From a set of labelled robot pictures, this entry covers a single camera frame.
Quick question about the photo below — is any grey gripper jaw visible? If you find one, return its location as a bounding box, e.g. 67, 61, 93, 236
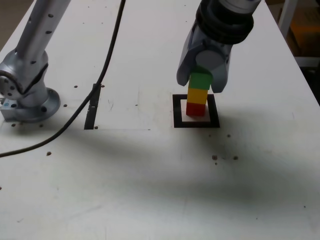
195, 45, 235, 94
176, 23, 199, 87

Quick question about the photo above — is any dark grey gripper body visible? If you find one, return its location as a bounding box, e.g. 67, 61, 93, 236
192, 24, 233, 61

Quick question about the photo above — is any green cube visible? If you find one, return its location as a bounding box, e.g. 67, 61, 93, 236
189, 65, 214, 90

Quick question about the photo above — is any yellow cube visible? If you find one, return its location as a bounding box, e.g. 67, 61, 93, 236
187, 87, 208, 105

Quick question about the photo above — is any red cube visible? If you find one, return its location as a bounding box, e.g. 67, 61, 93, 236
186, 102, 206, 118

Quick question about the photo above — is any black tape square outline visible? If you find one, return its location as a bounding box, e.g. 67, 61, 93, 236
172, 94, 221, 129

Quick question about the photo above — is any black tape strip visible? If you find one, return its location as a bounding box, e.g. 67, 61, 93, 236
84, 83, 103, 130

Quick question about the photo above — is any long black cable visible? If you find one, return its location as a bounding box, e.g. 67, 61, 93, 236
0, 0, 127, 158

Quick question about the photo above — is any white metal frame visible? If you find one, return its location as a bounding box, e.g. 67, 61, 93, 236
277, 0, 320, 68

